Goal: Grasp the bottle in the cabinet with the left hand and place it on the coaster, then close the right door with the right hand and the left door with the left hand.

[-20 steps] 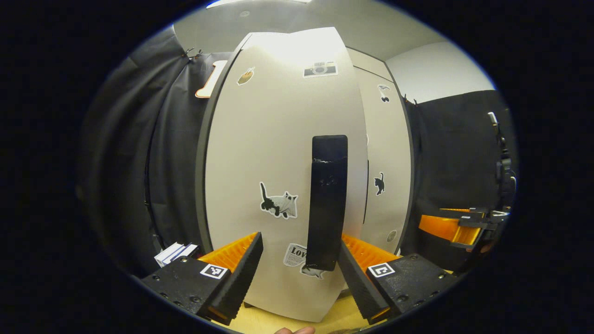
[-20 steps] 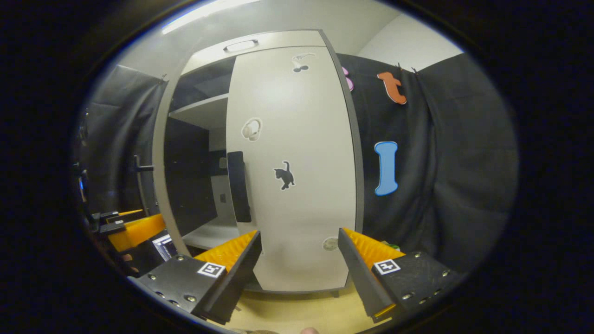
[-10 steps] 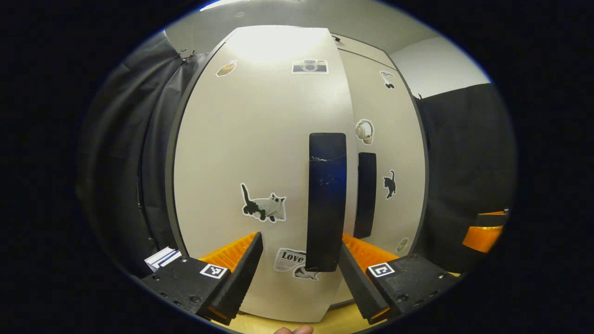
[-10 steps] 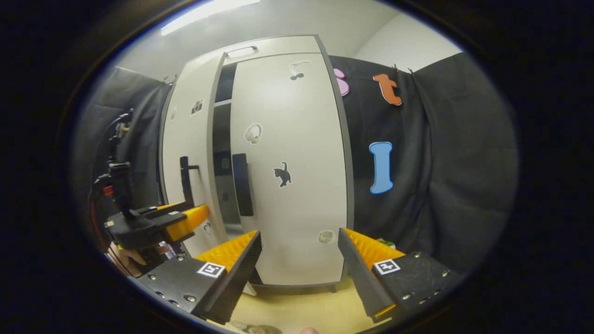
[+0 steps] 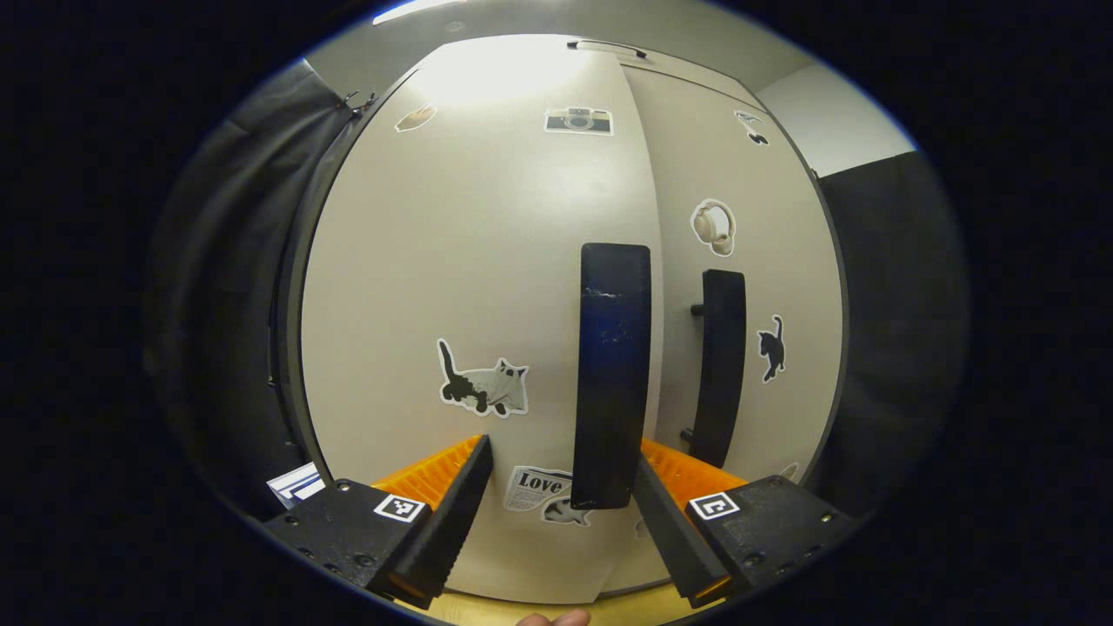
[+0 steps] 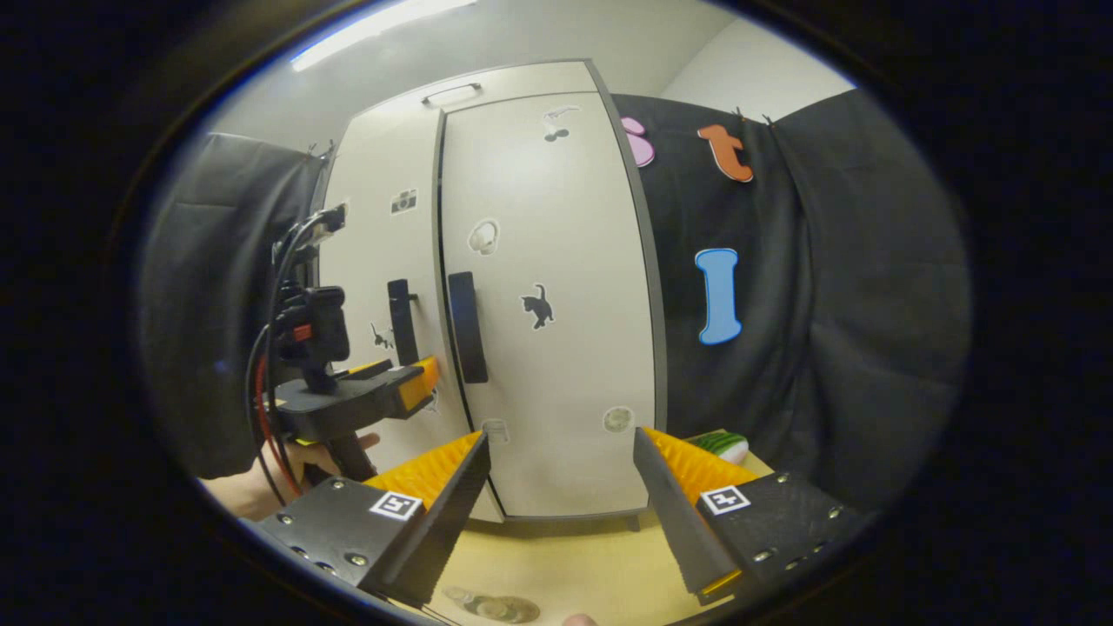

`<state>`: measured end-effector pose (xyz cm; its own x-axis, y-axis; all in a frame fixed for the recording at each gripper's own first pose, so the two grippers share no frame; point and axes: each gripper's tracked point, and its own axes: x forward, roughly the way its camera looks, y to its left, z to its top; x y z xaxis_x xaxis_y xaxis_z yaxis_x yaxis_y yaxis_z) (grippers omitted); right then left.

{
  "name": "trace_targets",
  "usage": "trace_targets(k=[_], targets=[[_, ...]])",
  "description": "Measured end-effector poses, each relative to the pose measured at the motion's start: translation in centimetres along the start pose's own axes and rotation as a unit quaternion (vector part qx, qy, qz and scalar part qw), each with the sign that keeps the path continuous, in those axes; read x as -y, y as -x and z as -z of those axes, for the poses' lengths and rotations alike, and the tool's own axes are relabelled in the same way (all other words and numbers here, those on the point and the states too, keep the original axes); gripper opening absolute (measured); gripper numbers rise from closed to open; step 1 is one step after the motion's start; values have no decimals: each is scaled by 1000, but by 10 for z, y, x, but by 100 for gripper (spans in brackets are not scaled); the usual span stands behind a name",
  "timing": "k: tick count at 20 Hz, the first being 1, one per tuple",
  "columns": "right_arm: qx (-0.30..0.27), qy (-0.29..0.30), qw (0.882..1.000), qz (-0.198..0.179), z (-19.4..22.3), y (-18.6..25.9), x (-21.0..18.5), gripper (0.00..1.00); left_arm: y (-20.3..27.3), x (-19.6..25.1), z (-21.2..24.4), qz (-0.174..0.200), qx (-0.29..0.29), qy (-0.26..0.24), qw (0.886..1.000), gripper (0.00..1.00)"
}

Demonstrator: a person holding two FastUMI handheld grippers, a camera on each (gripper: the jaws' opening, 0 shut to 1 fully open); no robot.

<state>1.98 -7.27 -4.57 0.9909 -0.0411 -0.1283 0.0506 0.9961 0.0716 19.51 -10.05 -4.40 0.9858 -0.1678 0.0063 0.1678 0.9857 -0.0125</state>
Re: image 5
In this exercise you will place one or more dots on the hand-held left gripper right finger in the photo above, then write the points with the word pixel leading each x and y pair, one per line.
pixel 669 535

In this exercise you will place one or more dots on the white door black cat sticker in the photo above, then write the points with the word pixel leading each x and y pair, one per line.
pixel 783 261

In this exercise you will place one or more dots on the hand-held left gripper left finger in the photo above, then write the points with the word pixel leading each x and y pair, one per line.
pixel 448 535

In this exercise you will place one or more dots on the white blue striped box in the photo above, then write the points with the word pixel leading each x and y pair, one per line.
pixel 297 485

